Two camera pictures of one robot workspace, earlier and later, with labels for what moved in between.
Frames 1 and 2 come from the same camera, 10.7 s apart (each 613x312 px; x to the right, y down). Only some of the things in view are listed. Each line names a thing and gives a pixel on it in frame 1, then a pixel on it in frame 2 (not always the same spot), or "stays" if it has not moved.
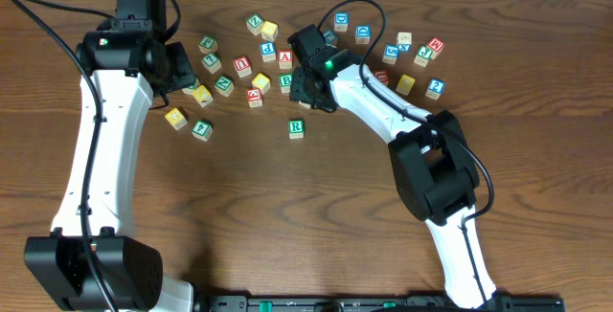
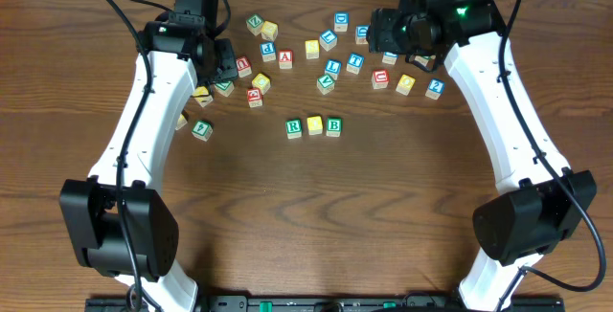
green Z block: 254,23 stays
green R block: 296,128 stays
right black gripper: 296,92 → 387,27
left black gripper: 181,70 → 225,60
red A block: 285,59 stays
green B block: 285,82 → 333,126
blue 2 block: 435,88 stays
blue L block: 330,37 stays
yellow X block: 202,96 stays
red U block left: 242,66 stays
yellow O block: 306,105 → 315,124
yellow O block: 405,84 stays
